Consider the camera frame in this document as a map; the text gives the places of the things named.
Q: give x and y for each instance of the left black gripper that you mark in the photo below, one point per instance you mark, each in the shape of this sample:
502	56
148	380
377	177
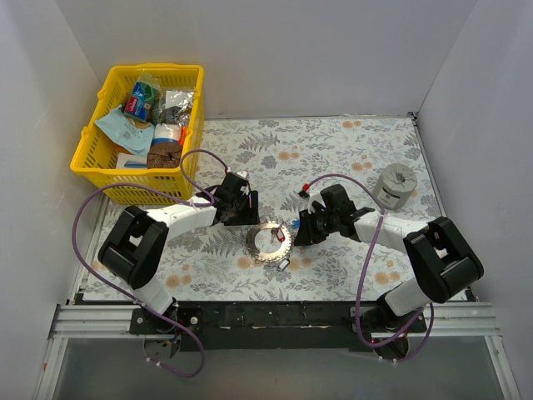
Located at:
246	212

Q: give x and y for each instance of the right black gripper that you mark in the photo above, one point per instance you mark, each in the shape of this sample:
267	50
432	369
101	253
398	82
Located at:
311	229

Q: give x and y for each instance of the metal disc keyring holder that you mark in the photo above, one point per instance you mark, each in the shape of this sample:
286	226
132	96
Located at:
258	247

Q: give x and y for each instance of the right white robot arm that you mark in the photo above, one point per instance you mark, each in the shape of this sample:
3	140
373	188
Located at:
442	261

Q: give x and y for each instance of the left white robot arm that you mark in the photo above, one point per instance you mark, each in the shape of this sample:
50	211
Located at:
133	249

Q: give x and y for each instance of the black tag key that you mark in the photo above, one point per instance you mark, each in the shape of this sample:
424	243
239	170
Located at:
283	265

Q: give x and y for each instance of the floral table mat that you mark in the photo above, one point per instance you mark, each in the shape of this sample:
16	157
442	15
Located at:
280	155

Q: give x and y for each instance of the grey paper wrapped roll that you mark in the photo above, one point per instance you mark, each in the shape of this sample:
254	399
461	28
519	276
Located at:
395	185

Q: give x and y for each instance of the silver foil bag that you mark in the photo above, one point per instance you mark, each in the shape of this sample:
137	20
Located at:
177	107

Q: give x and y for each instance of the white blue box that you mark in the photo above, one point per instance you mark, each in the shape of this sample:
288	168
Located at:
129	161

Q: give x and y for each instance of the light blue paper pouch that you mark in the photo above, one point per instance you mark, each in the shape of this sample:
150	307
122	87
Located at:
126	132

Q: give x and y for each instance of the yellow plastic basket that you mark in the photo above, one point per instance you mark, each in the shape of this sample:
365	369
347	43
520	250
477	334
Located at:
96	155

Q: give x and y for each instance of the red blue snack pack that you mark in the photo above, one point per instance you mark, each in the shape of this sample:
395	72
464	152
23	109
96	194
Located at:
137	108

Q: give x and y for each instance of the green snack packet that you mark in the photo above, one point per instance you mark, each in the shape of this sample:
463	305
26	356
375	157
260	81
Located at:
147	87

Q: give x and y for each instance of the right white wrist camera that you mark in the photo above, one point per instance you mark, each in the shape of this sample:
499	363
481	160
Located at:
313	198

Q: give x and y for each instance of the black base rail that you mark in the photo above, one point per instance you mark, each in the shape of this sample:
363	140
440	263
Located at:
256	325

